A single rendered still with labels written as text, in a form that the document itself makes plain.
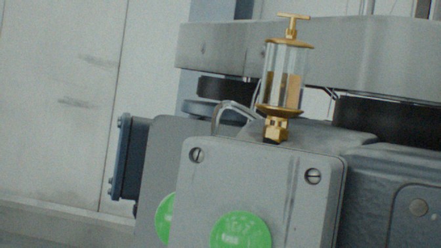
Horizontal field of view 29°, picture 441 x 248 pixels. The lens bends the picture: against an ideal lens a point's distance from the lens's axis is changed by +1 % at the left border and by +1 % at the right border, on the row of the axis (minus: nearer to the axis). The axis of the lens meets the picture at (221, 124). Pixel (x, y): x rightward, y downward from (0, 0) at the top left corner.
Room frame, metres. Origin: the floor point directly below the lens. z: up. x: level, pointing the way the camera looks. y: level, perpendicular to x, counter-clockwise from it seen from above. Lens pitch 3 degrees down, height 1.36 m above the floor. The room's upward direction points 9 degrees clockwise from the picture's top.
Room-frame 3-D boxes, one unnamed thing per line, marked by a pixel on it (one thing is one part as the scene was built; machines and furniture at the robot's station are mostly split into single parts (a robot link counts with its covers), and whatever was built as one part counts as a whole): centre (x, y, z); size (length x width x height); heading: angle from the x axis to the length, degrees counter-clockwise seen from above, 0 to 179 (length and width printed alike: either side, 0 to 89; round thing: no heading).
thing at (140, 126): (0.95, 0.08, 1.25); 0.10 x 0.08 x 0.12; 7
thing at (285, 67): (0.48, -0.03, 1.37); 0.03 x 0.02 x 0.03; 72
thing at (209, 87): (0.96, -0.03, 1.35); 0.12 x 0.12 x 0.04
